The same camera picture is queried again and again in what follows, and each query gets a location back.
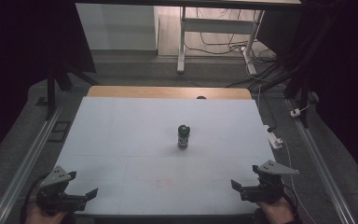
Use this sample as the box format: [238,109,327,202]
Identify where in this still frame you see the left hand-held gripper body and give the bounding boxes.
[36,165,88,217]

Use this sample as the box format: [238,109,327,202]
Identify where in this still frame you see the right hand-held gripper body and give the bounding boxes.
[240,160,300,205]

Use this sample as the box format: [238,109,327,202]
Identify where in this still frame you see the person's right hand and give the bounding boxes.
[255,195,296,224]

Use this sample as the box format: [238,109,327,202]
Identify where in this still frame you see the person's left hand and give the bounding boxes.
[24,202,67,224]

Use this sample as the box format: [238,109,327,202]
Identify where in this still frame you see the white power strip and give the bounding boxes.
[263,124,284,150]

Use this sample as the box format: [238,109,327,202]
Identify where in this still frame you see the black floor plate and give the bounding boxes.
[47,120,72,144]

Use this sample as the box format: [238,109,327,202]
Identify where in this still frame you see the white table cover sheet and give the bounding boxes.
[55,96,277,217]

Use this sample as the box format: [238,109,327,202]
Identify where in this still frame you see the dark green jar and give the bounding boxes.
[176,124,191,151]

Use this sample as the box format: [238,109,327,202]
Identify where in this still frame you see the black stand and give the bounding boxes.
[255,18,337,129]
[35,62,101,121]

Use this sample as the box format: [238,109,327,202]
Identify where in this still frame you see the white cabinet panel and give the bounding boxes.
[75,3,159,51]

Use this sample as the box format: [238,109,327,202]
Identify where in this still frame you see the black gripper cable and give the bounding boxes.
[19,172,50,224]
[279,183,300,220]

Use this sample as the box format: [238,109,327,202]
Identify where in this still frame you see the thin white cable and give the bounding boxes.
[279,136,319,224]

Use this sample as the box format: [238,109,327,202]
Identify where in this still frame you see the aluminium rail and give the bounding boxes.
[0,104,63,224]
[285,99,357,224]

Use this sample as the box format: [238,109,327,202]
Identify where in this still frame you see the tangle of black floor cables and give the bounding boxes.
[185,7,278,90]

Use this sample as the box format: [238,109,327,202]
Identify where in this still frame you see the white desk frame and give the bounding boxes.
[176,6,266,76]

